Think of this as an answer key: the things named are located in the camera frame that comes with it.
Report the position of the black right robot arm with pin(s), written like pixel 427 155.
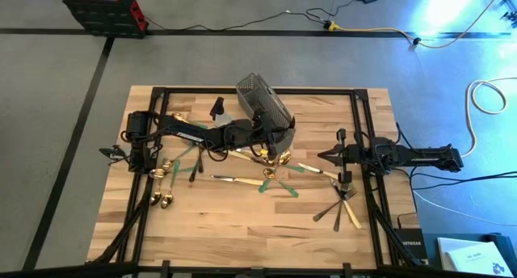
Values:
pixel 424 158

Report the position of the black Netgear network switch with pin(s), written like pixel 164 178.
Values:
pixel 410 245

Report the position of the green spray bottle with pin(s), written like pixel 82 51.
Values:
pixel 218 106

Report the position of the dark plastic case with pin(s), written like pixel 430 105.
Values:
pixel 507 245

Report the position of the grey mesh cutlery basket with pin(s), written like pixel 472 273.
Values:
pixel 258 92

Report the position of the black fork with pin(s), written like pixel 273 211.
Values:
pixel 323 214
pixel 200 163
pixel 337 221
pixel 193 176

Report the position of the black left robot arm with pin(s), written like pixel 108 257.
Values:
pixel 182 132

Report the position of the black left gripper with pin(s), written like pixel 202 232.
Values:
pixel 262 132

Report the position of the white paper booklet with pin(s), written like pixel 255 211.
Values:
pixel 472 258

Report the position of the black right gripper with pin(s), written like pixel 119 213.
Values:
pixel 357 153

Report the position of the black and red toolbox stack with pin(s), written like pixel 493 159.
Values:
pixel 105 15

